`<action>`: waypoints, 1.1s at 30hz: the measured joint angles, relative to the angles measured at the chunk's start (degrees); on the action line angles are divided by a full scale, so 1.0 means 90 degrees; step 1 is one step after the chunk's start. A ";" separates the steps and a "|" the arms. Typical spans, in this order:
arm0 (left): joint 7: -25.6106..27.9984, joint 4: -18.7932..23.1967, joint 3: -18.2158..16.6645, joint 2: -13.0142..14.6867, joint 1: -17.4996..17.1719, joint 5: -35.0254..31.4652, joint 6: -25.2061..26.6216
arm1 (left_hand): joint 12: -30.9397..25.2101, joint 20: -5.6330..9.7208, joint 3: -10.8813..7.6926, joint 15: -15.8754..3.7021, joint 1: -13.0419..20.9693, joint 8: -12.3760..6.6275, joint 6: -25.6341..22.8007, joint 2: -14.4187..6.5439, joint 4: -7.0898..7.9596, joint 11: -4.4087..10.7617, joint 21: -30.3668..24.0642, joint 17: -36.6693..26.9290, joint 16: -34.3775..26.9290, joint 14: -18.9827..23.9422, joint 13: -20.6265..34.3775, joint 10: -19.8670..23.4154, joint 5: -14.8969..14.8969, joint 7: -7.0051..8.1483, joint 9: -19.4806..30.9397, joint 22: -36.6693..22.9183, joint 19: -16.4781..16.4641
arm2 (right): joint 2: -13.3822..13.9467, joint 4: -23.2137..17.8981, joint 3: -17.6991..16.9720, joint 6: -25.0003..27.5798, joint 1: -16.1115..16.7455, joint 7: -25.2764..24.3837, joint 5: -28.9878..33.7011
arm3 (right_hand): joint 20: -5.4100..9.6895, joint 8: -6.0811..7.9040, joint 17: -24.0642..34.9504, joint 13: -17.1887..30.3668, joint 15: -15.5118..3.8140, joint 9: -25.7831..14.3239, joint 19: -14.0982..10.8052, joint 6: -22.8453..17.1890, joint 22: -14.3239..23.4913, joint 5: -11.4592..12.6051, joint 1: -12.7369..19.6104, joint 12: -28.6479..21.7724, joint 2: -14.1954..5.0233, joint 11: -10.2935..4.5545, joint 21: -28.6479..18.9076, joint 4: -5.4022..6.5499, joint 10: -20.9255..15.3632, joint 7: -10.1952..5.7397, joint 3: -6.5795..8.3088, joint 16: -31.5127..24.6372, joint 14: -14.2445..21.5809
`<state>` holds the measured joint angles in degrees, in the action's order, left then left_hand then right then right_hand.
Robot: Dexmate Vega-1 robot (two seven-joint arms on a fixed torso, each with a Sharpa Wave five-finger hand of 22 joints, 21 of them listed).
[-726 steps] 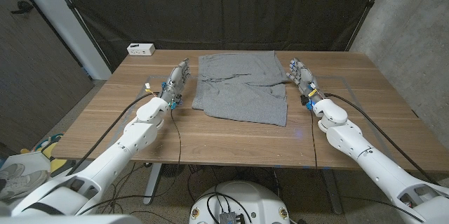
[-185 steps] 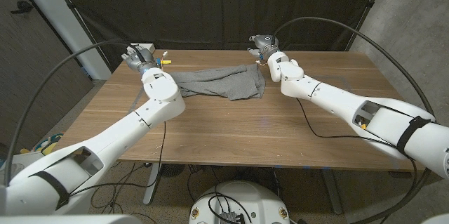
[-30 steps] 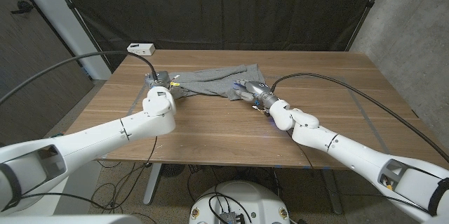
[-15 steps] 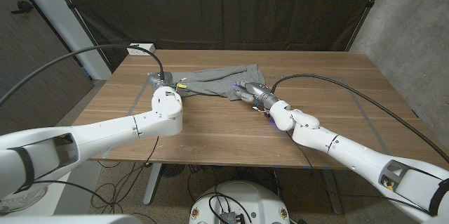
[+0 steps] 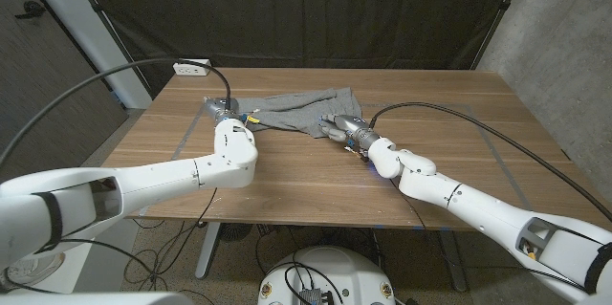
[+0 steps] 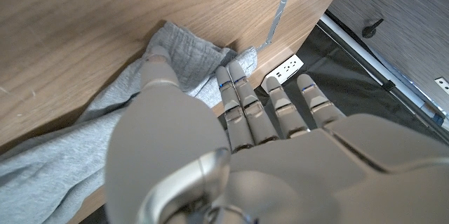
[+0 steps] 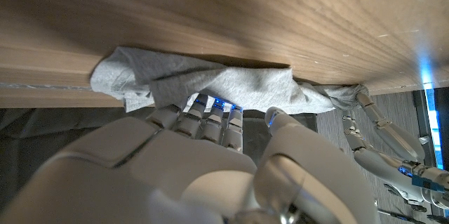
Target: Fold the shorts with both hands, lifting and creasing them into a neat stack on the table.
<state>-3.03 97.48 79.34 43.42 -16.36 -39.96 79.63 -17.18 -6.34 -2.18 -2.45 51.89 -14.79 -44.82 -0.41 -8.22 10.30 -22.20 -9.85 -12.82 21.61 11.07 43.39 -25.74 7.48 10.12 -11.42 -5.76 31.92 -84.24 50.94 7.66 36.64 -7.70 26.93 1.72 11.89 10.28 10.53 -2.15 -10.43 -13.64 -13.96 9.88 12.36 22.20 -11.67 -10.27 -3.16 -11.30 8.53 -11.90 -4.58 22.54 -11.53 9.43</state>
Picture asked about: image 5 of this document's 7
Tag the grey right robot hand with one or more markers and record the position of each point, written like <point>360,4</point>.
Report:
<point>351,127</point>

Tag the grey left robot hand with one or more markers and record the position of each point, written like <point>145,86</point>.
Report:
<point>221,107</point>

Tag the grey fabric shorts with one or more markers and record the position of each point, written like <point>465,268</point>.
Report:
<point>296,111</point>

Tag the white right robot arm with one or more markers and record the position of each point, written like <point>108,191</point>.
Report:
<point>478,209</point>

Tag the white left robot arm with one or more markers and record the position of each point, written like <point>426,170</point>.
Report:
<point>143,180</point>

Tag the white power strip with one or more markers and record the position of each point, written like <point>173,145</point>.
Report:
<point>189,70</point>

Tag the dark round grille object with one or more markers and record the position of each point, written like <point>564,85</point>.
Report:
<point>235,231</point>

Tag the black backdrop curtain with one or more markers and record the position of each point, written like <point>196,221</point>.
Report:
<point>306,8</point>

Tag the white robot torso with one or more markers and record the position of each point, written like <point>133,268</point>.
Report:
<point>334,271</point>

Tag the grey table leg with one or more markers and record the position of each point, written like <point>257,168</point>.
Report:
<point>208,252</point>
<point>452,262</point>

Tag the black backdrop stand pole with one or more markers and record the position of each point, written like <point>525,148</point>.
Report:
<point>502,6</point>
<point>97,8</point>

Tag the grey torso electronics box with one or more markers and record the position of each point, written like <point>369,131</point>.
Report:
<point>311,297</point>

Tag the dark wooden door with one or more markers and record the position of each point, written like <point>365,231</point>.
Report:
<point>48,56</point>

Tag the white door frame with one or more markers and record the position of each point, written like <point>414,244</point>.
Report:
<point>95,42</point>

